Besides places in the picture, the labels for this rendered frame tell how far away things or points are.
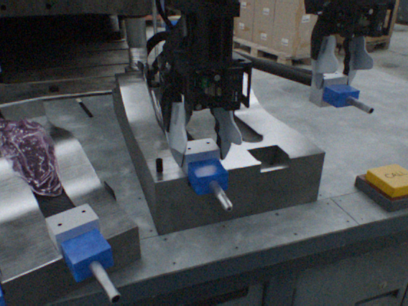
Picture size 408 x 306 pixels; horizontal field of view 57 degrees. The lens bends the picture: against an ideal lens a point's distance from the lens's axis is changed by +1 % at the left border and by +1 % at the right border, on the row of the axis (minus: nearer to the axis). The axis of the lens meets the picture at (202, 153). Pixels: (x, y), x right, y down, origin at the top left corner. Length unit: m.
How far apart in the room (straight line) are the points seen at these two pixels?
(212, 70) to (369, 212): 0.35
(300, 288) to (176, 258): 0.30
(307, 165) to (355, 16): 0.23
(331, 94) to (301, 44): 3.74
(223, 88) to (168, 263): 0.23
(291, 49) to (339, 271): 3.78
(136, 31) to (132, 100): 0.49
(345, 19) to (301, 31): 3.73
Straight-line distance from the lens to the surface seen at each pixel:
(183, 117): 0.44
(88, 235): 0.45
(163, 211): 0.52
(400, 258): 0.86
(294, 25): 4.36
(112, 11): 1.18
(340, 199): 0.65
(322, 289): 0.78
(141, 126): 0.67
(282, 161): 0.58
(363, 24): 0.66
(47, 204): 0.55
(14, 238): 0.50
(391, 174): 0.67
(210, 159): 0.50
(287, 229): 0.56
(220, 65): 0.39
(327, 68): 0.67
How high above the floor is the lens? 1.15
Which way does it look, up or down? 28 degrees down
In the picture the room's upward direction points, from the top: straight up
